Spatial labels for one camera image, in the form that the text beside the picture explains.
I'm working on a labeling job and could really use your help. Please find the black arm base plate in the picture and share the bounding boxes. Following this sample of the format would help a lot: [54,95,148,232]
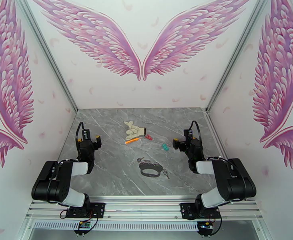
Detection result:
[180,202,222,220]
[66,202,106,220]

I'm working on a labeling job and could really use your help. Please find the white work glove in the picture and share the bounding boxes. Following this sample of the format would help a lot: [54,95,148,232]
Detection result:
[123,120,147,137]

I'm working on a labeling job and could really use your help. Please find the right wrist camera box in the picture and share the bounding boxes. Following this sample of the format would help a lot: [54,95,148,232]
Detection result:
[183,129,194,142]

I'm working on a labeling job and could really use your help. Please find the black keyring plate with rings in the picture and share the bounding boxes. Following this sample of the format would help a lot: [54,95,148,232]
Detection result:
[138,159,165,178]

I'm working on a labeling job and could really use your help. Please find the orange pen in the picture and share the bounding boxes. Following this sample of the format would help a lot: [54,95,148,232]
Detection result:
[124,137,142,145]

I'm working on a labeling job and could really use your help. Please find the aluminium mounting rail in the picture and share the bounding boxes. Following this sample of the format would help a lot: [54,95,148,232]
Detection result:
[25,195,263,221]

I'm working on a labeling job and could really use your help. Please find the white slotted cable duct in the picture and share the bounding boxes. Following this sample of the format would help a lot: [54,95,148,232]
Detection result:
[32,221,200,231]

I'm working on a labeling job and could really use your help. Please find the dark grey front panel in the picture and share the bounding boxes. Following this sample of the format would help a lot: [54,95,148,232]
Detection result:
[27,227,265,240]

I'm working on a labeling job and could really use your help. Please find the black left wrist camera cable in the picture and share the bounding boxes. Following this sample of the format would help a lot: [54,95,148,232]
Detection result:
[74,122,85,157]

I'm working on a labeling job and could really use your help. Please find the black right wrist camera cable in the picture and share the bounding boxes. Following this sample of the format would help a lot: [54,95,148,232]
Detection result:
[190,120,203,143]

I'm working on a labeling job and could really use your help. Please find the small green circuit board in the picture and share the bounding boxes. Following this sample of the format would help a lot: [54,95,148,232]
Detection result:
[197,220,214,235]
[74,220,92,235]

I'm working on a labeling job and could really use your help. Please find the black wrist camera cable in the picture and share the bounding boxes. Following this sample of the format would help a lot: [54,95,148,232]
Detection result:
[74,122,85,157]
[190,120,203,143]

